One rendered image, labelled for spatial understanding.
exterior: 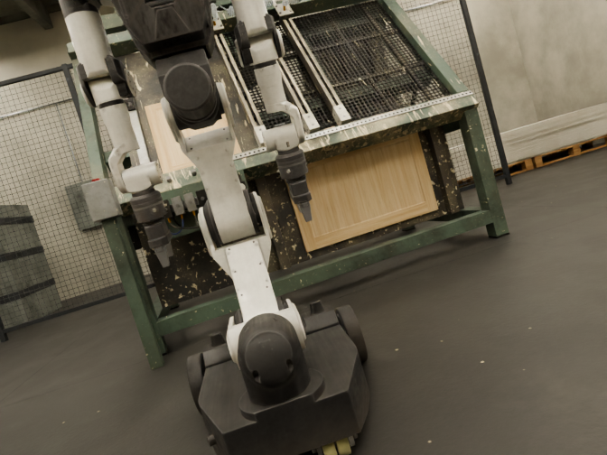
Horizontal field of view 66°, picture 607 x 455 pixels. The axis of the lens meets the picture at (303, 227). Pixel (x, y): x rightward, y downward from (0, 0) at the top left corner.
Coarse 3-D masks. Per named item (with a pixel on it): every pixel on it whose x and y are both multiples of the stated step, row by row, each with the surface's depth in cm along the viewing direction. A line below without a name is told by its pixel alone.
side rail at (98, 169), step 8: (72, 64) 289; (80, 96) 274; (80, 104) 271; (80, 112) 267; (88, 112) 267; (88, 120) 264; (96, 120) 274; (88, 128) 261; (96, 128) 265; (88, 136) 257; (96, 136) 258; (88, 144) 254; (96, 144) 254; (88, 152) 251; (96, 152) 251; (96, 160) 248; (104, 160) 259; (96, 168) 245; (104, 168) 251; (96, 176) 243; (104, 176) 243
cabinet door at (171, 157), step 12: (156, 108) 274; (156, 120) 269; (156, 132) 264; (168, 132) 264; (192, 132) 264; (204, 132) 264; (156, 144) 259; (168, 144) 259; (168, 156) 254; (180, 156) 255; (168, 168) 250; (180, 168) 250
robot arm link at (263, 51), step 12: (264, 36) 130; (252, 48) 128; (264, 48) 128; (252, 60) 130; (264, 60) 129; (264, 72) 130; (276, 72) 131; (264, 84) 131; (276, 84) 132; (264, 96) 133; (276, 96) 132
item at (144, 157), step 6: (132, 114) 268; (132, 120) 266; (138, 120) 266; (138, 126) 263; (138, 132) 261; (138, 138) 258; (144, 138) 262; (144, 144) 256; (138, 150) 254; (144, 150) 254; (138, 156) 251; (144, 156) 251; (144, 162) 249
